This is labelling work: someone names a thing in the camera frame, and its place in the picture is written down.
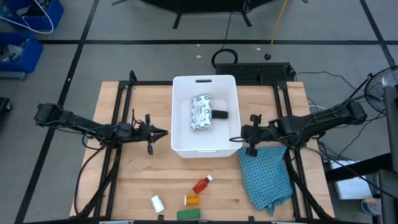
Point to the orange pill bottle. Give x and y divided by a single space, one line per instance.
192 200

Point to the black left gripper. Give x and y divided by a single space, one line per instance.
141 132

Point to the teal patterned cloth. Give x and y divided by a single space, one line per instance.
264 177

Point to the black metal table frame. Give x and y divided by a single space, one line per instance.
121 99

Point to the white pill bottle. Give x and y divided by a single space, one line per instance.
158 204

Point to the white perforated plastic basket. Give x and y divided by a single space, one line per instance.
186 140

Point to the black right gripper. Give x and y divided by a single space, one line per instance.
262 133

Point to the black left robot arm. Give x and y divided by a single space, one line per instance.
77 123

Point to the grey upright post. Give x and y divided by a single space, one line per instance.
391 130

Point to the black standing fan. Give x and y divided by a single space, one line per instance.
377 90

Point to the black stand legs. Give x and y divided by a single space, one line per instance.
178 17

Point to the black perforated box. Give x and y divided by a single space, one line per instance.
255 72

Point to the small black box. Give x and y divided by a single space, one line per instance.
220 114

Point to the white box on floor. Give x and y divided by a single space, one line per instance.
351 186

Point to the red liquid bottle white cap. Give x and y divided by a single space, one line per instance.
200 186

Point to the blue storage bin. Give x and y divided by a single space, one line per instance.
46 15
28 56

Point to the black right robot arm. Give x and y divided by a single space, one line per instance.
317 121

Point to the white printed bandage pack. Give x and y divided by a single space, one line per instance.
200 112

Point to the green rectangular block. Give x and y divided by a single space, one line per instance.
188 214

